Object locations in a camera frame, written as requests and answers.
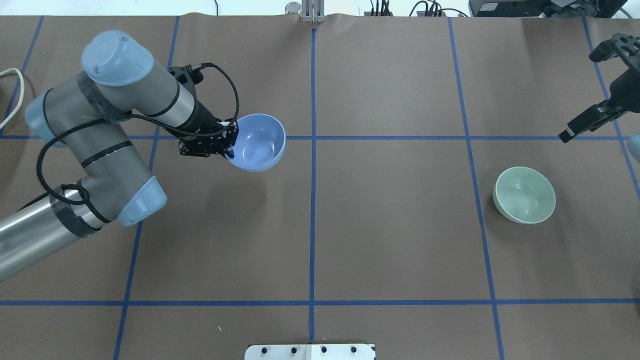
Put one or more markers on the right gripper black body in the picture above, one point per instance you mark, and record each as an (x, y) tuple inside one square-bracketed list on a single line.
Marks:
[(628, 88)]

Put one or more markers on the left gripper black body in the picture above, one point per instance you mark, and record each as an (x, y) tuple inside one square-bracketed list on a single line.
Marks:
[(204, 121)]

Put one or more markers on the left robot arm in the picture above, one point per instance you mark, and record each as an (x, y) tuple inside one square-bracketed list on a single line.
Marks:
[(89, 169)]

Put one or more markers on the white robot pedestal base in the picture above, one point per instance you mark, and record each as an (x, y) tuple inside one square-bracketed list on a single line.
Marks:
[(337, 351)]

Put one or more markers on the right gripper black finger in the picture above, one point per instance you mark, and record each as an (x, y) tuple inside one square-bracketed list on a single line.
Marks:
[(590, 120)]

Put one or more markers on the green bowl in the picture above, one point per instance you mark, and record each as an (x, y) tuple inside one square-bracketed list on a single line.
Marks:
[(523, 195)]

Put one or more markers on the blue bowl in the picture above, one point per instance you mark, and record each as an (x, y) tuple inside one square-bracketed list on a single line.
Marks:
[(260, 143)]

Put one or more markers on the aluminium frame post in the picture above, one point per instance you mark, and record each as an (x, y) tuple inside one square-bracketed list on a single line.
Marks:
[(312, 11)]

